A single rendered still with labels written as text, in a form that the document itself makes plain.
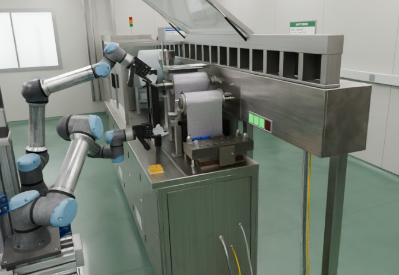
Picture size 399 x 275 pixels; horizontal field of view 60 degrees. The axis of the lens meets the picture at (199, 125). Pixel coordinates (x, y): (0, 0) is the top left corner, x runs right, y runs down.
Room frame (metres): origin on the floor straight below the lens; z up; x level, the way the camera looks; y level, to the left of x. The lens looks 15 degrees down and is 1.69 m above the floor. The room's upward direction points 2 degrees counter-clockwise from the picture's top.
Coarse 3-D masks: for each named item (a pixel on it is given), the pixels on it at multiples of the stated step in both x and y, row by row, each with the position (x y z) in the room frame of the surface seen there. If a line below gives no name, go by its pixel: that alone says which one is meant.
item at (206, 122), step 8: (192, 112) 2.07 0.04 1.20; (200, 112) 2.09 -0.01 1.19; (208, 112) 2.11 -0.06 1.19; (216, 112) 2.12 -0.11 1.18; (192, 120) 2.07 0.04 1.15; (200, 120) 2.09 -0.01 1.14; (208, 120) 2.11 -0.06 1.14; (216, 120) 2.12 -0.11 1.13; (192, 128) 2.07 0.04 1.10; (200, 128) 2.09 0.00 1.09; (208, 128) 2.11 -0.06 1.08; (216, 128) 2.12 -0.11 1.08; (192, 136) 2.07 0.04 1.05; (200, 136) 2.09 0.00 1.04
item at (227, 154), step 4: (220, 148) 1.90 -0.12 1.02; (224, 148) 1.91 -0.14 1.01; (228, 148) 1.91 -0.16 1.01; (232, 148) 1.92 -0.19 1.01; (220, 152) 1.90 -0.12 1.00; (224, 152) 1.91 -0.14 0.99; (228, 152) 1.91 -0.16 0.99; (232, 152) 1.92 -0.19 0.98; (220, 156) 1.90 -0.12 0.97; (224, 156) 1.90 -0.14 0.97; (228, 156) 1.91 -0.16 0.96; (232, 156) 1.92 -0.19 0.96; (220, 160) 1.90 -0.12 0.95; (224, 160) 1.90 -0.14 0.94; (228, 160) 1.91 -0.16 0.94; (232, 160) 1.92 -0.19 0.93; (220, 164) 1.90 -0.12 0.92; (224, 164) 1.90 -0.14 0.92; (228, 164) 1.91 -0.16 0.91
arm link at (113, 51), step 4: (108, 44) 1.98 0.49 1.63; (112, 44) 1.96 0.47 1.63; (108, 48) 1.94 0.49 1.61; (112, 48) 1.95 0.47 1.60; (116, 48) 1.96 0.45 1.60; (120, 48) 1.98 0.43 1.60; (104, 52) 1.96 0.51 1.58; (108, 52) 1.95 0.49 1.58; (112, 52) 1.95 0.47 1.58; (116, 52) 1.95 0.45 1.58; (120, 52) 1.96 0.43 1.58; (124, 52) 1.98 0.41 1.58; (108, 56) 1.95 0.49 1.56; (112, 56) 1.95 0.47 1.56; (116, 56) 1.96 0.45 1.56; (120, 56) 1.96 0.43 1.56; (124, 56) 1.97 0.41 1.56; (112, 60) 1.95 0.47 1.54; (116, 60) 1.97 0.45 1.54; (120, 60) 1.97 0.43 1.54
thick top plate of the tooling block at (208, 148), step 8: (224, 136) 2.10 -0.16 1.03; (232, 136) 2.10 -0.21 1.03; (240, 136) 2.09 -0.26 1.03; (184, 144) 1.98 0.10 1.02; (192, 144) 1.95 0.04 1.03; (200, 144) 1.95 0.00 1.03; (208, 144) 1.95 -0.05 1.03; (216, 144) 1.94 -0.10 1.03; (224, 144) 1.94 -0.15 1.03; (232, 144) 1.94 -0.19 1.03; (240, 144) 1.96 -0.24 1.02; (248, 144) 1.98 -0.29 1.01; (192, 152) 1.86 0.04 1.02; (200, 152) 1.87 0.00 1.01; (208, 152) 1.89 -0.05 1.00; (216, 152) 1.91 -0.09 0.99
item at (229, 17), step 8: (144, 0) 2.93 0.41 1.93; (208, 0) 1.96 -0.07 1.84; (216, 8) 1.97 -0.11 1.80; (224, 8) 2.00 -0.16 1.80; (224, 16) 1.98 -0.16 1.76; (232, 16) 2.01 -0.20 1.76; (176, 24) 3.02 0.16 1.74; (232, 24) 1.99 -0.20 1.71; (240, 24) 2.03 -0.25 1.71; (240, 32) 2.01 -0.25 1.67; (248, 32) 2.05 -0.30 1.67
